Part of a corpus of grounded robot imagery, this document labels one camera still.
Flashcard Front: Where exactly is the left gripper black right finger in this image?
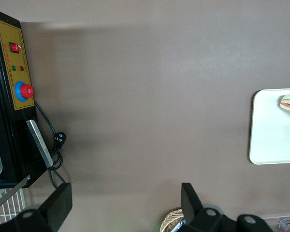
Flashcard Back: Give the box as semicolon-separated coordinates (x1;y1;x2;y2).
180;182;234;232

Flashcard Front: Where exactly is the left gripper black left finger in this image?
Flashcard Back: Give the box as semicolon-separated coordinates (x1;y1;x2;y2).
0;183;73;232

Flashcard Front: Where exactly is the beige plastic tray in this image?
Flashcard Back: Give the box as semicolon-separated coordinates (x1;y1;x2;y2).
249;88;290;165

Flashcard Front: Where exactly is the wicker basket with foil trays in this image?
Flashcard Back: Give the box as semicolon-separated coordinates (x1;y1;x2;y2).
162;208;185;232

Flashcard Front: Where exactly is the black sealing machine yellow panel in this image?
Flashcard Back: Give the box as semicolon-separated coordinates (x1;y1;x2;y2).
0;7;55;189

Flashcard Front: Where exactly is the clear acrylic bottle rack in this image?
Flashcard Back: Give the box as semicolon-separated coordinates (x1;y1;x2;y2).
260;214;290;232

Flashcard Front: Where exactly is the red cola bottle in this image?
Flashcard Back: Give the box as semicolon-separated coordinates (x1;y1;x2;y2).
278;217;290;232

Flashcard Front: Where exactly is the white wire rack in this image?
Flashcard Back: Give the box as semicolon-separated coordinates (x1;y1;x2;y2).
0;188;27;225

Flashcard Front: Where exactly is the black power cable with plug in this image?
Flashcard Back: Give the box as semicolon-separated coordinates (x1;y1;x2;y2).
33;100;67;190

